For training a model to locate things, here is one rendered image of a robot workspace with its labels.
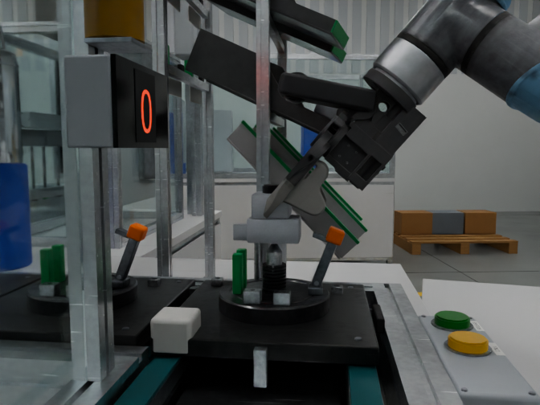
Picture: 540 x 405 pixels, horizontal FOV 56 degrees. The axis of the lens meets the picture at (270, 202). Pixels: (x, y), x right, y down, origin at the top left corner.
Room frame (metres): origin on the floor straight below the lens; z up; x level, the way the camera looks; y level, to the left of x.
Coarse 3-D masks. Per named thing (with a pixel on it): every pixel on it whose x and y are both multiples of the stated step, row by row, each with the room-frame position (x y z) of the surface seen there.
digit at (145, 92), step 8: (136, 72) 0.43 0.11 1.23; (144, 72) 0.44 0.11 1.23; (136, 80) 0.43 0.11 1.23; (144, 80) 0.44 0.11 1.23; (152, 80) 0.46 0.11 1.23; (136, 88) 0.42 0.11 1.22; (144, 88) 0.44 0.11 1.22; (152, 88) 0.46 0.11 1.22; (136, 96) 0.42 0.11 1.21; (144, 96) 0.44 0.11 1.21; (152, 96) 0.46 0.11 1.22; (136, 104) 0.42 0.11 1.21; (144, 104) 0.44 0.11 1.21; (152, 104) 0.46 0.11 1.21; (136, 112) 0.42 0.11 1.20; (144, 112) 0.44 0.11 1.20; (152, 112) 0.46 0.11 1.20; (136, 120) 0.42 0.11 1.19; (144, 120) 0.44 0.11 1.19; (152, 120) 0.46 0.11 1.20; (144, 128) 0.44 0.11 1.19; (152, 128) 0.46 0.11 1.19; (144, 136) 0.44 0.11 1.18; (152, 136) 0.46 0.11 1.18
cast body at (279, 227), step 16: (256, 192) 0.63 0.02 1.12; (256, 208) 0.61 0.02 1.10; (288, 208) 0.60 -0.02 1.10; (240, 224) 0.63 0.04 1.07; (256, 224) 0.60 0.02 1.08; (272, 224) 0.60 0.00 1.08; (288, 224) 0.60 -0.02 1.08; (256, 240) 0.60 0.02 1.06; (272, 240) 0.60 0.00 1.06; (288, 240) 0.60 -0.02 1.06
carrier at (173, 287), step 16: (112, 272) 0.72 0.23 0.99; (112, 288) 0.64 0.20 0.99; (128, 288) 0.63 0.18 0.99; (144, 288) 0.71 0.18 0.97; (160, 288) 0.71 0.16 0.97; (176, 288) 0.71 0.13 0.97; (112, 304) 0.61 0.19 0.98; (128, 304) 0.63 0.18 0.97; (144, 304) 0.63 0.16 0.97; (160, 304) 0.63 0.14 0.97; (176, 304) 0.66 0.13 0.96; (128, 320) 0.57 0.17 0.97; (144, 320) 0.57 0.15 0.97; (128, 336) 0.52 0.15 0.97; (144, 336) 0.54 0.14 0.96
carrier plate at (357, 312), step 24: (216, 288) 0.71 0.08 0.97; (360, 288) 0.71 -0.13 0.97; (216, 312) 0.60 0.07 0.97; (336, 312) 0.60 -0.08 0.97; (360, 312) 0.60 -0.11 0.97; (216, 336) 0.52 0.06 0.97; (240, 336) 0.52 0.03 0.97; (264, 336) 0.52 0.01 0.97; (288, 336) 0.52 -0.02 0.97; (312, 336) 0.52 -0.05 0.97; (336, 336) 0.52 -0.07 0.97; (360, 336) 0.52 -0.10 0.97; (288, 360) 0.50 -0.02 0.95; (312, 360) 0.50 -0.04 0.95; (336, 360) 0.50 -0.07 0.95; (360, 360) 0.49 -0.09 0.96
